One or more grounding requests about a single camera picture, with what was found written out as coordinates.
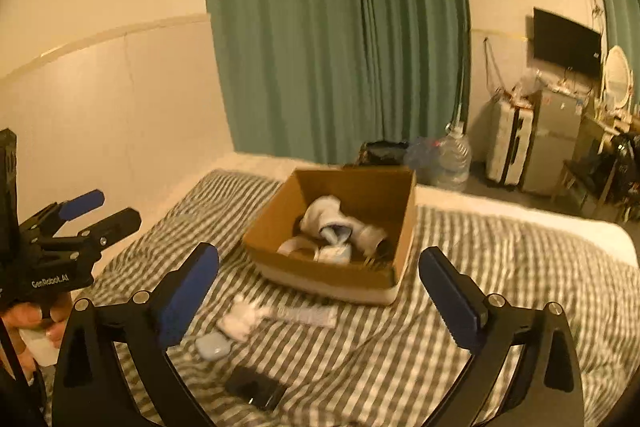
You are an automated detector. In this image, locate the white earbuds case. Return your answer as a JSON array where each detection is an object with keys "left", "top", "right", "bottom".
[{"left": 195, "top": 331, "right": 231, "bottom": 362}]

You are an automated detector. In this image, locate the white plush toy figure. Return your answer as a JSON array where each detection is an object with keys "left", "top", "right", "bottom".
[{"left": 217, "top": 295, "right": 272, "bottom": 343}]

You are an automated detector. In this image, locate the white cream tube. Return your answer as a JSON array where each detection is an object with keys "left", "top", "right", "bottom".
[{"left": 262, "top": 307, "right": 337, "bottom": 329}]

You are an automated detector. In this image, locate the left hand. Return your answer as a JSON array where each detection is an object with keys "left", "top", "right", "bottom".
[{"left": 1, "top": 293, "right": 73, "bottom": 379}]

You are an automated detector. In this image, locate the cream bed sheet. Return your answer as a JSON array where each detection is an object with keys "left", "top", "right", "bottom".
[{"left": 98, "top": 150, "right": 626, "bottom": 268}]

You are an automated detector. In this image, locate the black phone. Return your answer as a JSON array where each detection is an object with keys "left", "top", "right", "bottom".
[{"left": 224, "top": 365, "right": 288, "bottom": 412}]

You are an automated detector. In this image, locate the grey checkered bed cover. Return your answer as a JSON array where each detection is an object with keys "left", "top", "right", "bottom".
[{"left": 85, "top": 169, "right": 639, "bottom": 426}]

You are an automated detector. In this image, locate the white dressing table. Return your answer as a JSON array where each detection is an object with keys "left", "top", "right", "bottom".
[{"left": 551, "top": 116, "right": 639, "bottom": 222}]

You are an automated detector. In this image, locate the black bags pile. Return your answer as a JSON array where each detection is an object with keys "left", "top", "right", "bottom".
[{"left": 587, "top": 132, "right": 639, "bottom": 221}]

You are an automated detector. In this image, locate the large clear water bottle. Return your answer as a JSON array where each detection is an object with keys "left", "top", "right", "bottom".
[{"left": 432, "top": 122, "right": 472, "bottom": 192}]

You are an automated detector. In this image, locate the brown cardboard box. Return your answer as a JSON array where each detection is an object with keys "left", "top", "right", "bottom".
[{"left": 243, "top": 167, "right": 416, "bottom": 306}]

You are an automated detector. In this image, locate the silver mini fridge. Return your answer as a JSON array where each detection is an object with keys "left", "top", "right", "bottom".
[{"left": 521, "top": 88, "right": 582, "bottom": 196}]

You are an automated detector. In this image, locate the white suitcase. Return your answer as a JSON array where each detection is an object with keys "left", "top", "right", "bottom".
[{"left": 486, "top": 96, "right": 534, "bottom": 186}]

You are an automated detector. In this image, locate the clear plastic bag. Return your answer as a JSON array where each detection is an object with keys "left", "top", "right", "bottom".
[{"left": 404, "top": 136, "right": 440, "bottom": 185}]

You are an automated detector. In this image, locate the black basket by curtain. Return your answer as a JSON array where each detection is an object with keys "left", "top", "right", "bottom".
[{"left": 355, "top": 140, "right": 409, "bottom": 167}]

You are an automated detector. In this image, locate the oval white vanity mirror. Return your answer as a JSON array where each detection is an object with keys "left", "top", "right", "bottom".
[{"left": 603, "top": 46, "right": 634, "bottom": 110}]

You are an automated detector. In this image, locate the green curtain left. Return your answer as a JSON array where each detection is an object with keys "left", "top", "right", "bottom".
[{"left": 206, "top": 0, "right": 471, "bottom": 164}]

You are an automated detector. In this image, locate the green curtain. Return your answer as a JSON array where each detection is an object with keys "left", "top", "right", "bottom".
[
  {"left": 206, "top": 0, "right": 471, "bottom": 164},
  {"left": 604, "top": 0, "right": 640, "bottom": 104}
]

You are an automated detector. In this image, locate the green curtain right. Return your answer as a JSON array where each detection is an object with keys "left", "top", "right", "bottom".
[{"left": 604, "top": 0, "right": 640, "bottom": 104}]

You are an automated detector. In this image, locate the black wall television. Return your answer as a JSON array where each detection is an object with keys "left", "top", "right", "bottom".
[{"left": 533, "top": 8, "right": 602, "bottom": 79}]

